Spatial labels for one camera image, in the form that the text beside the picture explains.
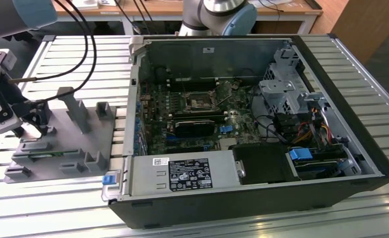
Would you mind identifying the silver power supply with label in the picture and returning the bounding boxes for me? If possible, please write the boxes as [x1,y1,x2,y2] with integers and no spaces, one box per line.
[124,150,241,196]

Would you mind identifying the black silver PC case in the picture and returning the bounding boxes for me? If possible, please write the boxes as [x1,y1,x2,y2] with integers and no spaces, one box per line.
[101,34,389,230]

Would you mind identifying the silver disk bay cage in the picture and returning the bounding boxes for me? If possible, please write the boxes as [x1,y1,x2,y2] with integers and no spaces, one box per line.
[259,48,329,117]

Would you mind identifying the metal socket cover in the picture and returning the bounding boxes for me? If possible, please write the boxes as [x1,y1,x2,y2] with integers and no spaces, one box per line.
[211,80,241,109]

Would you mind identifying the white papers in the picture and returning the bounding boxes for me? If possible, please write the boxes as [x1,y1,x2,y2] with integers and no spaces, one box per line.
[253,0,304,8]

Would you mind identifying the CPU socket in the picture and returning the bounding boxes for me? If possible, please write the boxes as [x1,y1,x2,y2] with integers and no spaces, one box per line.
[184,91,221,112]

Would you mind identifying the green motherboard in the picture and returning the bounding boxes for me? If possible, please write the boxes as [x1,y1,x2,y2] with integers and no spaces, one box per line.
[136,79,272,156]

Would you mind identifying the silver square CPU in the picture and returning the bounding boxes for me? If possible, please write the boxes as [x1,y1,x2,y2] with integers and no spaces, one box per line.
[23,123,43,140]

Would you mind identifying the grey plastic parts rack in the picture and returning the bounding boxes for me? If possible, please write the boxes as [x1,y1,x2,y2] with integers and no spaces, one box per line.
[3,86,117,184]

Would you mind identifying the black RAM slot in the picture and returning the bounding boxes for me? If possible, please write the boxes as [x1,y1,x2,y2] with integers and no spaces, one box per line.
[173,116,228,122]
[173,112,225,118]

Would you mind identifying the green RAM stick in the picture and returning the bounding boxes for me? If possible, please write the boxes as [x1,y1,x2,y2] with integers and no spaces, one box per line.
[28,150,81,158]

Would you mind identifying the silver chip heatsink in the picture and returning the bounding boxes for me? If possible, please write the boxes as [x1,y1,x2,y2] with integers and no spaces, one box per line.
[220,137,239,150]

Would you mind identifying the wooden cabinet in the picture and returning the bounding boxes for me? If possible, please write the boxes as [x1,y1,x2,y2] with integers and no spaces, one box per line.
[308,0,389,65]

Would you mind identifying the yellow red wire bundle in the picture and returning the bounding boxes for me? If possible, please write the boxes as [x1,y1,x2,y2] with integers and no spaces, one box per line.
[293,123,332,145]

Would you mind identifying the black plastic shroud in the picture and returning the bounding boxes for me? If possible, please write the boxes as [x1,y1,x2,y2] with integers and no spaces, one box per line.
[231,143,299,185]

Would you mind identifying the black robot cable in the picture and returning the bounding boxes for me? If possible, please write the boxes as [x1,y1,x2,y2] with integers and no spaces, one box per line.
[44,0,99,102]
[8,0,91,82]

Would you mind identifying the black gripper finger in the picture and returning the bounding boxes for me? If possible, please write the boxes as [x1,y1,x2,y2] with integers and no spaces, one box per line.
[11,125,25,139]
[28,100,55,137]

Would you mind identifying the wooden desk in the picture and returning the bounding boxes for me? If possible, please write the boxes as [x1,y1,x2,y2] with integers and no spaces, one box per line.
[53,0,324,35]

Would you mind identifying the black graphics card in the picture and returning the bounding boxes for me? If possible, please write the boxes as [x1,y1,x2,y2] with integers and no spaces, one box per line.
[173,119,217,138]

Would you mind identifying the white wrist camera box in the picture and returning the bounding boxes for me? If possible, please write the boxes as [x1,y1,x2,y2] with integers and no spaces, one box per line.
[0,99,24,134]

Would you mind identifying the hard disk in blue carrier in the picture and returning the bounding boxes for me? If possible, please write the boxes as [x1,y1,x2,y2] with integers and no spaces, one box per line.
[287,146,349,178]

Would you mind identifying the black office chair base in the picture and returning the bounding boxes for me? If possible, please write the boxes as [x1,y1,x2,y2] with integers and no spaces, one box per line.
[1,29,36,43]

